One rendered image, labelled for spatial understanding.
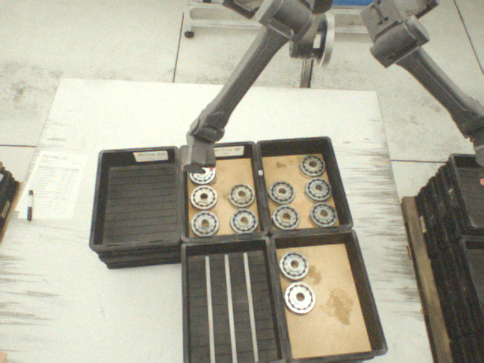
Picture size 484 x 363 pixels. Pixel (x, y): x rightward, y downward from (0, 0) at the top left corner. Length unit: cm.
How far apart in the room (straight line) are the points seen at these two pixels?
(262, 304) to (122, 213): 61
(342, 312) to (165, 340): 61
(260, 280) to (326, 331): 27
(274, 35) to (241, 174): 77
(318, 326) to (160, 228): 65
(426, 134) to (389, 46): 211
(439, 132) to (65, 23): 303
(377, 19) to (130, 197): 105
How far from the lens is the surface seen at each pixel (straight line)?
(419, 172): 284
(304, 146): 160
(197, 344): 135
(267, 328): 136
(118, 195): 157
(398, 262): 168
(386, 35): 99
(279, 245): 141
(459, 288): 215
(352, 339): 141
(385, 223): 173
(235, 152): 156
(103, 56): 337
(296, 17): 90
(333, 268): 145
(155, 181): 157
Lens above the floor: 216
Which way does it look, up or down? 59 degrees down
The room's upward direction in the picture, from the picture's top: 4 degrees clockwise
